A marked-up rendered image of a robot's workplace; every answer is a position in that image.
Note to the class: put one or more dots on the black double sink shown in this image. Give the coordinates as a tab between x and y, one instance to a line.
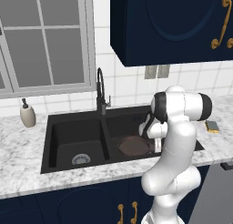
79	136

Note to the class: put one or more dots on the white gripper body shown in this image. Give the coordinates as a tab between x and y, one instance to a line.
158	145

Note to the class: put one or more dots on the grey wall socket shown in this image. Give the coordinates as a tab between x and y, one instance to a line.
150	72
164	71

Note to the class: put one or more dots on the beige soap dispenser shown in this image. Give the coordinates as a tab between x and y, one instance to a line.
28	116

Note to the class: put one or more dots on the brown round pan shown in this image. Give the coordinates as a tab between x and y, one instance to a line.
133	145

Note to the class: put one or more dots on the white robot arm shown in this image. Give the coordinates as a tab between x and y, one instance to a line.
177	160

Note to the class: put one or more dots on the grey framed window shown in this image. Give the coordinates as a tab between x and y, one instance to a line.
45	42

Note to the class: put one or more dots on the black curved tap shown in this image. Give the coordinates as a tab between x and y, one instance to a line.
100	91

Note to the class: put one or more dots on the navy base cupboard door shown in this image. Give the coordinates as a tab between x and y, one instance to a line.
16	211
140	203
82	206

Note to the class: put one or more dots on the navy wall cupboard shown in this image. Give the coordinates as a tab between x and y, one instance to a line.
170	27

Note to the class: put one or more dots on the grey dishwasher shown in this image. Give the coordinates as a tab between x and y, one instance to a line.
215	197

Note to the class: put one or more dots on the yellow and grey sponge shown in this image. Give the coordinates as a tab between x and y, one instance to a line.
212	126

